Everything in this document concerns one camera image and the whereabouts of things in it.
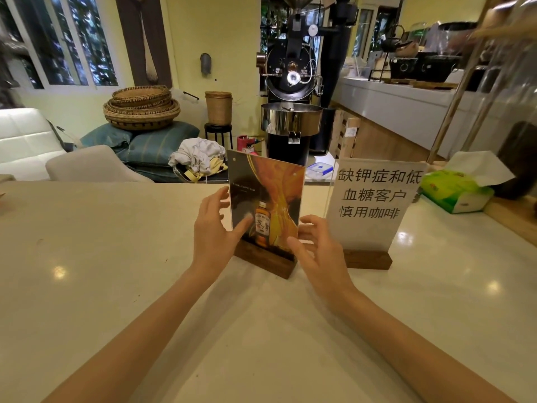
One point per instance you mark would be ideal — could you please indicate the person's left hand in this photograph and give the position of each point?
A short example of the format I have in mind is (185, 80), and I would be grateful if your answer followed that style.
(214, 239)

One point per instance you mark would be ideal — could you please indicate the person's right hand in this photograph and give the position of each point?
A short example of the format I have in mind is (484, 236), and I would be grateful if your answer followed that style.
(325, 255)

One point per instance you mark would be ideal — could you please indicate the person's right middle finger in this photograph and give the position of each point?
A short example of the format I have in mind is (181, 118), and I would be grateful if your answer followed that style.
(305, 231)

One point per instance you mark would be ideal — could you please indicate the person's right thumb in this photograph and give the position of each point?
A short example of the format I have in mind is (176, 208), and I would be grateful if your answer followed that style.
(298, 250)

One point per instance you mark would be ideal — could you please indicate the person's left thumb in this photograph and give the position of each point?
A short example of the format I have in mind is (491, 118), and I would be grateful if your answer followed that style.
(244, 227)

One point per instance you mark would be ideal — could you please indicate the acrylic bottle poster sign stand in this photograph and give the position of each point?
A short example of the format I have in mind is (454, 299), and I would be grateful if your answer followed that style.
(268, 193)

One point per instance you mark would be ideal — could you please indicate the person's left forearm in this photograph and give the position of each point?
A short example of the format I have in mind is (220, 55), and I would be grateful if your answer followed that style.
(138, 335)

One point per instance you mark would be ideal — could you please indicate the person's right forearm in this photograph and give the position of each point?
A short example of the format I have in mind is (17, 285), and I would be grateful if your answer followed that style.
(411, 348)

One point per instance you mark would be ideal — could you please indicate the clear box with blue lid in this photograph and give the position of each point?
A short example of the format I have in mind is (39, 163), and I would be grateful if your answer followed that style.
(321, 169)

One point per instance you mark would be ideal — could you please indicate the yellow cloth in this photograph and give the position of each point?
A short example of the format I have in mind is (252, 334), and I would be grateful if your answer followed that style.
(209, 168)

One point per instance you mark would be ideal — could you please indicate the white text sign wooden base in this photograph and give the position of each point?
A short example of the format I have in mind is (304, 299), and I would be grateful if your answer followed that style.
(369, 201)

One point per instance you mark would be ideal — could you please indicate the red container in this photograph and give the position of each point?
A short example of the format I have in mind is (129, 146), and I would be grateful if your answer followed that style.
(245, 144)

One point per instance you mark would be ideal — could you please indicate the pile of white clothes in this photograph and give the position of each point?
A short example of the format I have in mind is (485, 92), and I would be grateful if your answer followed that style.
(197, 153)

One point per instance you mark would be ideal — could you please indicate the black round stool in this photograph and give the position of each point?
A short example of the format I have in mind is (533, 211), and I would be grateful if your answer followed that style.
(218, 129)

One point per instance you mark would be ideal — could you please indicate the wooden pallet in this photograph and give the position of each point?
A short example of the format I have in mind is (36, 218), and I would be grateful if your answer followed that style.
(346, 134)

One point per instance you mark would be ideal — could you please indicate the teal cushion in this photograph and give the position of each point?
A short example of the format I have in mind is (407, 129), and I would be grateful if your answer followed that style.
(159, 142)
(103, 138)

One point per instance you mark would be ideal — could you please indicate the tall woven basket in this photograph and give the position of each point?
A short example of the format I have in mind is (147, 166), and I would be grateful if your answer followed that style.
(218, 109)

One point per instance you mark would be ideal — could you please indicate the woven flat basket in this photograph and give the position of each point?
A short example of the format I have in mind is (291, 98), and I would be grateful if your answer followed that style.
(140, 108)
(140, 120)
(140, 94)

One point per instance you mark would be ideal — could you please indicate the green tissue packet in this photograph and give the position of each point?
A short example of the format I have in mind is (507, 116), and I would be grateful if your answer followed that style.
(449, 190)

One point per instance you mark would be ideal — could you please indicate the white bar counter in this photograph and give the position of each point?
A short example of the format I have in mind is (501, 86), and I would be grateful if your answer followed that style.
(398, 109)

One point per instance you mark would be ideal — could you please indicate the black coffee roaster machine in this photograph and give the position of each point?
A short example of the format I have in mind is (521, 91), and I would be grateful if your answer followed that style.
(291, 75)

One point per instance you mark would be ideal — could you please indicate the black stove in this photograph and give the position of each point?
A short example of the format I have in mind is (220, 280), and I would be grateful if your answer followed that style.
(403, 69)

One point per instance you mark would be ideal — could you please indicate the brown clay teapot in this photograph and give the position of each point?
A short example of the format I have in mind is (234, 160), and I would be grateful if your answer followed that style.
(407, 49)

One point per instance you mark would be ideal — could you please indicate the black iron teapot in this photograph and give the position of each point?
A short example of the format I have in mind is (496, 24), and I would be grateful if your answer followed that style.
(392, 41)

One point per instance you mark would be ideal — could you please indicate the white leather sofa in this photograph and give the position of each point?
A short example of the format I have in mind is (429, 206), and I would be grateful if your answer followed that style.
(23, 142)

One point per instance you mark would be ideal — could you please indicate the white framed window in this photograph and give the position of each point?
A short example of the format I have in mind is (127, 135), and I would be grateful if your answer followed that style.
(63, 37)

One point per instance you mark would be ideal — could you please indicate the grey wall lamp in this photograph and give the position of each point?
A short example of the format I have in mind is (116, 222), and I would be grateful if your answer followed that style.
(205, 64)

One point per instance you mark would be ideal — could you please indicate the wooden stand frame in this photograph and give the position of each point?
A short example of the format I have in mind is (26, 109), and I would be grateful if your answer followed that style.
(457, 83)

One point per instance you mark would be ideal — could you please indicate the brown wall hanging with spoon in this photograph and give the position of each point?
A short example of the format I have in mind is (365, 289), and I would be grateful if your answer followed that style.
(144, 37)

